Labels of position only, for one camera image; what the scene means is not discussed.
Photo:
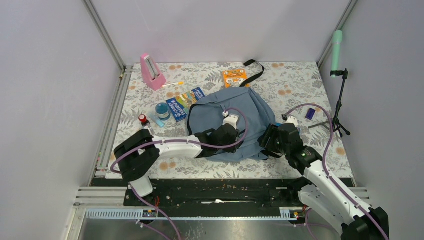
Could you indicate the orange picture book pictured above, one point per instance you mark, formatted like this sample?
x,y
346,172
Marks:
x,y
234,77

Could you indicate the black microphone tripod stand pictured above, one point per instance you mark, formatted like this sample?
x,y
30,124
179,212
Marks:
x,y
335,124

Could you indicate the mint green microphone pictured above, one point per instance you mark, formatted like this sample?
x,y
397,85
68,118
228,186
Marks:
x,y
337,39

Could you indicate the small purple eraser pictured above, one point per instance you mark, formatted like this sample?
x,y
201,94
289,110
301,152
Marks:
x,y
310,114

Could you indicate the blue treehouse book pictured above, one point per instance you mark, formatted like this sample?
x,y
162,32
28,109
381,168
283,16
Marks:
x,y
179,105

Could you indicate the floral table mat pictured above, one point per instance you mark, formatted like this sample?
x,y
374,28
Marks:
x,y
283,85

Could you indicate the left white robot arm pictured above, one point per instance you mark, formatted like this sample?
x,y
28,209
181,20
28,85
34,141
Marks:
x,y
136,155

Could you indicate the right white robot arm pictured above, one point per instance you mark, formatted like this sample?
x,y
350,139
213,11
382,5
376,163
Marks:
x,y
321,190

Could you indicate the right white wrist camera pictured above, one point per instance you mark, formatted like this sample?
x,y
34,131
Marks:
x,y
289,119

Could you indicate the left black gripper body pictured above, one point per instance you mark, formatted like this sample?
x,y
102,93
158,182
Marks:
x,y
231,149

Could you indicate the red capped small bottle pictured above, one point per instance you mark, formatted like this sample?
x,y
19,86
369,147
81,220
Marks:
x,y
144,121

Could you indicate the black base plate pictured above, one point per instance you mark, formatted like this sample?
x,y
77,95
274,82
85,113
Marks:
x,y
256,193

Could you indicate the blue lidded round jar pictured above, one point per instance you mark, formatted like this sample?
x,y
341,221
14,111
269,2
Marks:
x,y
162,111

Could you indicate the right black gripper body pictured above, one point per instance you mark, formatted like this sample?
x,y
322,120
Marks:
x,y
274,144

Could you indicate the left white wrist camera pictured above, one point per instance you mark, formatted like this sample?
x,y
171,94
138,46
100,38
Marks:
x,y
230,119

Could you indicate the blue-grey student backpack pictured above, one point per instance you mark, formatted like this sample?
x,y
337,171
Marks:
x,y
255,115

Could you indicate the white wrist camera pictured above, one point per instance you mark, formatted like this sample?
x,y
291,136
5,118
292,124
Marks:
x,y
230,119
289,119

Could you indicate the pink metronome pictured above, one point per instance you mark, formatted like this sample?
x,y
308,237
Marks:
x,y
151,75

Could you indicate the white orange pen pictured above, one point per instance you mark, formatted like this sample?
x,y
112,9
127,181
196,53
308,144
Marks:
x,y
173,84

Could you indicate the light blue glue stick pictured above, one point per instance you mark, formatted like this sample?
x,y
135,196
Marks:
x,y
156,120

